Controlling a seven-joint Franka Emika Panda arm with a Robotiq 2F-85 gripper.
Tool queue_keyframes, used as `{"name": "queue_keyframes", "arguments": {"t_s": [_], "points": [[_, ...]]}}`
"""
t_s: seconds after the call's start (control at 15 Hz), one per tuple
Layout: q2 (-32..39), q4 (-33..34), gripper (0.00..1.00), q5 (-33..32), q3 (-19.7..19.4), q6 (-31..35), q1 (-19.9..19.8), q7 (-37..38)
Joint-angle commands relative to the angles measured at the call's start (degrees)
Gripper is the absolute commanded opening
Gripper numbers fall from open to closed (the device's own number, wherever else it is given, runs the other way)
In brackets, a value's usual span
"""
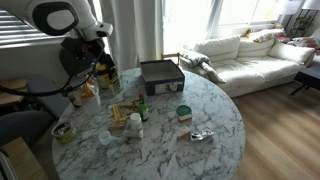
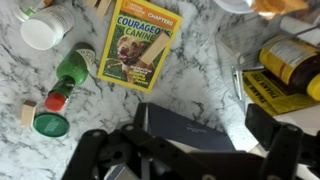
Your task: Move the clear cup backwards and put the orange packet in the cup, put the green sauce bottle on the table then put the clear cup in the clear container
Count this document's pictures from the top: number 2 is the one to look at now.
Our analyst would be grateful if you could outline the long flat wooden block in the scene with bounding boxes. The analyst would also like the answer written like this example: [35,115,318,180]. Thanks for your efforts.
[139,31,172,66]

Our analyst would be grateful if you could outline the brown jar yellow lid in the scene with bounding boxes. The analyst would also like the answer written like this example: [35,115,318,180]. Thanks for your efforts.
[259,35,320,102]

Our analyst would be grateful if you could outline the white pill bottle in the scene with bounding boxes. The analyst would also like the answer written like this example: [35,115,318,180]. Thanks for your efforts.
[19,4,75,51]

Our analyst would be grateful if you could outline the small white tube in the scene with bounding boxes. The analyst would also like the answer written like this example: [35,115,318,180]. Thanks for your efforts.
[279,15,320,46]

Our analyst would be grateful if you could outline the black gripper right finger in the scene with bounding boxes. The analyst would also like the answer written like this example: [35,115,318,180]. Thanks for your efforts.
[245,103,320,180]

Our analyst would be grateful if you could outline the small wooden block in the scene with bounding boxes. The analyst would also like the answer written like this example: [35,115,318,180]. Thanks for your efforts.
[20,100,38,128]

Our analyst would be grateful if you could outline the navy cardboard box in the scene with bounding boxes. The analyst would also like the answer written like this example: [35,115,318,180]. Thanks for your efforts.
[104,102,236,180]

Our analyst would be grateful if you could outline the green bottle red cap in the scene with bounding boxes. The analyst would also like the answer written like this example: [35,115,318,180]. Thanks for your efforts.
[44,42,97,113]

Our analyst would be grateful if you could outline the wooden plank block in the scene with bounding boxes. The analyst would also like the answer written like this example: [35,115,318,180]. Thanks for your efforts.
[84,0,99,8]
[95,0,113,19]

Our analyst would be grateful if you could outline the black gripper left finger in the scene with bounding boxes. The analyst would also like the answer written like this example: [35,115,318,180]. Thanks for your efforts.
[61,102,188,180]

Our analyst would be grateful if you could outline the yellow dog book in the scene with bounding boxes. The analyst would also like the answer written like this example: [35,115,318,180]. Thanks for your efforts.
[96,0,184,94]

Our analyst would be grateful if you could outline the green round lid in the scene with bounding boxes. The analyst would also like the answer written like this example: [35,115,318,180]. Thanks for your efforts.
[33,112,70,138]

